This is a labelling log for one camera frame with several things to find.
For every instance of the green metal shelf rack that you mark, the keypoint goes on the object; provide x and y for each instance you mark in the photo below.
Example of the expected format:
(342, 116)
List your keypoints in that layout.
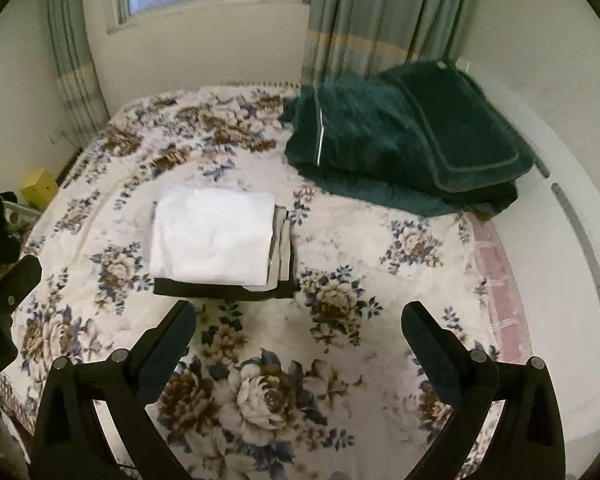
(20, 218)

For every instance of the dark green plush blanket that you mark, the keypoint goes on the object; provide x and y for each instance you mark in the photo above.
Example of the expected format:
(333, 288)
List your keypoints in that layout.
(421, 137)

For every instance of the yellow box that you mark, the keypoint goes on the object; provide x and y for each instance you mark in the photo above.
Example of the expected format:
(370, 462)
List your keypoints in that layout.
(39, 189)

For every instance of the beige folded garment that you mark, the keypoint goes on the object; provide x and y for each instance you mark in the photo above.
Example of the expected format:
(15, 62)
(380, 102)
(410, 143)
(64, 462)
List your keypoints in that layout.
(280, 265)

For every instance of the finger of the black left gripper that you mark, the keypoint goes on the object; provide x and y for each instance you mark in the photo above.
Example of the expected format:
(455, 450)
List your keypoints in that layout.
(17, 283)

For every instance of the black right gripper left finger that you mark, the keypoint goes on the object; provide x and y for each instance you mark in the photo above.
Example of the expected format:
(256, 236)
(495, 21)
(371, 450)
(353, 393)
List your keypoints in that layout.
(69, 442)

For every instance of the green striped curtain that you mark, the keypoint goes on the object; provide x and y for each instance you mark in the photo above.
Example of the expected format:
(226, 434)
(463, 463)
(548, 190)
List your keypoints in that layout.
(365, 37)

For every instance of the white small garment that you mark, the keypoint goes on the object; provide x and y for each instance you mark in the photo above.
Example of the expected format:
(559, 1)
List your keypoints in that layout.
(212, 236)

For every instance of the floral plush bed blanket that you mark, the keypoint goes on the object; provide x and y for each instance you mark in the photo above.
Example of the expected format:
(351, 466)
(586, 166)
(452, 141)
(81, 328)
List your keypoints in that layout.
(318, 385)

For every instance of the white bed headboard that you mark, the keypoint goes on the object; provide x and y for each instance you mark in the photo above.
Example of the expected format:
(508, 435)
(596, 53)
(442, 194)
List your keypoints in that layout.
(551, 236)

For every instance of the left green curtain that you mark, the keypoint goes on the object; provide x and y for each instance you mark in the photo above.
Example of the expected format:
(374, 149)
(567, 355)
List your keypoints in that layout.
(77, 78)

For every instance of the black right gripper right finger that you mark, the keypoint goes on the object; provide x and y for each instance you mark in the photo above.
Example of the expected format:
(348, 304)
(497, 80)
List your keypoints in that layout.
(528, 442)

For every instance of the black folded garment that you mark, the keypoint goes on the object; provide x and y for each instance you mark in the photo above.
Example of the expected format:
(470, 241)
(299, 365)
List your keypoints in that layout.
(170, 288)

